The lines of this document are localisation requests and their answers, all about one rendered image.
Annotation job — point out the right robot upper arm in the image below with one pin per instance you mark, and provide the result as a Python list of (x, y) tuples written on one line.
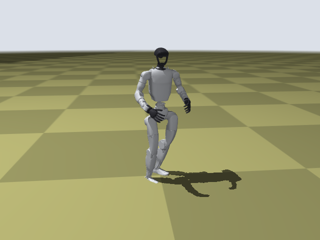
[(145, 75)]

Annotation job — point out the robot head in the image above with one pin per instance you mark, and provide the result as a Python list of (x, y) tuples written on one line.
[(159, 53)]

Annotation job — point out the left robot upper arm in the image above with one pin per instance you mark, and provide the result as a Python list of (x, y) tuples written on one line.
[(177, 81)]

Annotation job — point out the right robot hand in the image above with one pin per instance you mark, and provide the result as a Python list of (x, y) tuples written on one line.
[(153, 113)]

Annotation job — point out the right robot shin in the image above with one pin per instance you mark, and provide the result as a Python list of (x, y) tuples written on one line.
[(150, 163)]

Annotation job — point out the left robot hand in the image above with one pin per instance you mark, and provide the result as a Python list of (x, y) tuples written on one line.
[(188, 104)]

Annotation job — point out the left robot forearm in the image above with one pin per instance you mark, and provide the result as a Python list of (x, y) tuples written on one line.
[(183, 95)]

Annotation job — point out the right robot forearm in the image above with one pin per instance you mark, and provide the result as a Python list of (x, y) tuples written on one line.
[(141, 101)]

